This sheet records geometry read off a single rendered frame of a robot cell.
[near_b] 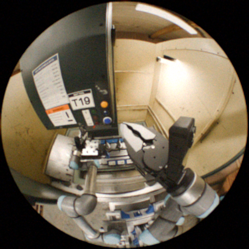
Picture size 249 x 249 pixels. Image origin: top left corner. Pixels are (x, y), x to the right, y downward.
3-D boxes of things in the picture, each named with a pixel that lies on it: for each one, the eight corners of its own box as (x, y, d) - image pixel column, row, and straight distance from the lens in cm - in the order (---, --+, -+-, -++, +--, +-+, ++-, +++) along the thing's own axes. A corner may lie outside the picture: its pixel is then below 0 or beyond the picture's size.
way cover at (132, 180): (146, 186, 128) (149, 186, 112) (86, 190, 137) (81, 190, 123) (142, 169, 129) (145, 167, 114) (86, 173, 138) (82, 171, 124)
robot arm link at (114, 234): (123, 236, 91) (123, 244, 81) (107, 237, 95) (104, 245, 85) (119, 228, 85) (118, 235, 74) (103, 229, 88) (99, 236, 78)
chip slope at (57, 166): (82, 184, 140) (72, 182, 118) (54, 177, 182) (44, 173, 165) (87, 139, 167) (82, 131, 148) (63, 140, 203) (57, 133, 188)
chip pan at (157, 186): (168, 185, 141) (170, 185, 135) (53, 186, 183) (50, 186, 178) (165, 174, 140) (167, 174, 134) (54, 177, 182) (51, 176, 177)
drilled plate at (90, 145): (98, 156, 103) (97, 154, 99) (79, 156, 115) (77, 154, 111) (99, 141, 114) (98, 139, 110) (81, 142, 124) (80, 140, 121)
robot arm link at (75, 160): (72, 168, 75) (67, 165, 68) (75, 157, 76) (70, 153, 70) (80, 171, 70) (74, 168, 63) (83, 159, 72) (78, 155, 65)
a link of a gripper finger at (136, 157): (118, 145, 17) (146, 176, 15) (117, 142, 16) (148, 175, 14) (134, 135, 19) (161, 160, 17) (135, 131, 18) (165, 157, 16)
